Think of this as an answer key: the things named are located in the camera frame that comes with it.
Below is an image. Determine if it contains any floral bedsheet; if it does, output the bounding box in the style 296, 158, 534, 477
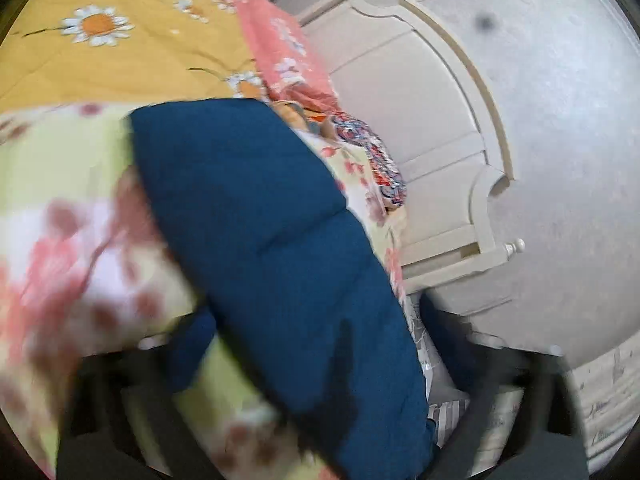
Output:
0, 102, 432, 480

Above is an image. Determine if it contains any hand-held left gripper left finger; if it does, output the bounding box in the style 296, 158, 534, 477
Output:
57, 305, 223, 480

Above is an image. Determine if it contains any blue puffer jacket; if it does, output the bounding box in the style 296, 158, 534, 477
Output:
127, 97, 442, 480

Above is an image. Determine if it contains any yellow daisy quilt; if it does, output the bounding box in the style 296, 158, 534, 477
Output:
0, 0, 272, 117

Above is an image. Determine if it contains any pink floral pillow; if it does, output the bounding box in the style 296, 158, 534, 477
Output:
229, 0, 347, 117

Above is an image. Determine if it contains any embroidered patterned pillow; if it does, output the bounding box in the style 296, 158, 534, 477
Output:
329, 111, 409, 212

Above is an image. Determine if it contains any white wooden bed headboard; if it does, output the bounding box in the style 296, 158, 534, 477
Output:
272, 0, 527, 287

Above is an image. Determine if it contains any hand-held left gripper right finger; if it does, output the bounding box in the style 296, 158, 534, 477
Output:
419, 291, 590, 480

